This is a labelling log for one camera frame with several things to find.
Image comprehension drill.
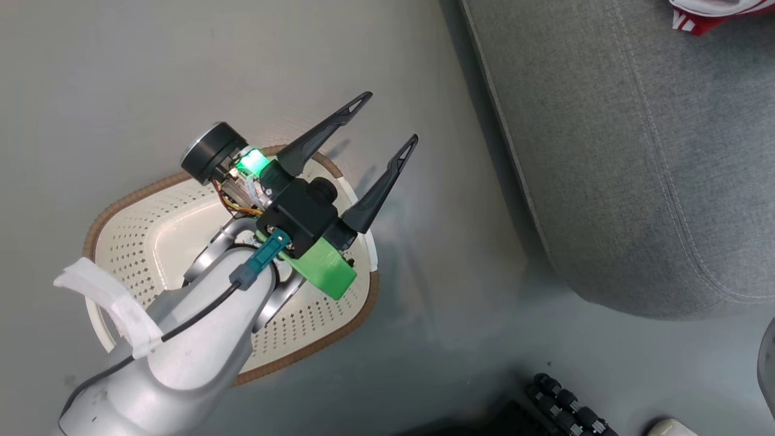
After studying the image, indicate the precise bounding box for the cream perforated laundry basket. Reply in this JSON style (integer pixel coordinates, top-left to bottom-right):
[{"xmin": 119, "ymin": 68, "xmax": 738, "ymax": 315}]
[{"xmin": 82, "ymin": 144, "xmax": 381, "ymax": 388}]

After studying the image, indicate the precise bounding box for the black ribbed base wheel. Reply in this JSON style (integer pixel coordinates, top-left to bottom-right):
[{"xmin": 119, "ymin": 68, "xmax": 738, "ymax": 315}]
[{"xmin": 523, "ymin": 372, "xmax": 619, "ymax": 436}]

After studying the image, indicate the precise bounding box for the grey fabric sofa seat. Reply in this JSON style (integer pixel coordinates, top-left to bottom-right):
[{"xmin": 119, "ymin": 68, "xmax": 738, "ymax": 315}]
[{"xmin": 455, "ymin": 0, "xmax": 775, "ymax": 321}]

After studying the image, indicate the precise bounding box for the red garment with white stripes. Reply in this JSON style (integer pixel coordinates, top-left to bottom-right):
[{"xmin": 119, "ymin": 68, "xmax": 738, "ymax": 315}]
[{"xmin": 668, "ymin": 0, "xmax": 775, "ymax": 36}]

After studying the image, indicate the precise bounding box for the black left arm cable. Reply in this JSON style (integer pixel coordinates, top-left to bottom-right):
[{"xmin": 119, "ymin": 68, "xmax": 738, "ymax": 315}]
[{"xmin": 59, "ymin": 229, "xmax": 292, "ymax": 428}]

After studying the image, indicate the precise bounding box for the white fabric strap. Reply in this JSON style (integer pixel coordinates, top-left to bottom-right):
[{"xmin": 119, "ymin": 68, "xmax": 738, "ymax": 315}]
[{"xmin": 53, "ymin": 257, "xmax": 165, "ymax": 360}]

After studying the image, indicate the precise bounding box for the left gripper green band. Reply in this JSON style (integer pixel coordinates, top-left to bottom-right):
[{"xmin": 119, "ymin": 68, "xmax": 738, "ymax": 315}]
[{"xmin": 180, "ymin": 91, "xmax": 419, "ymax": 302}]

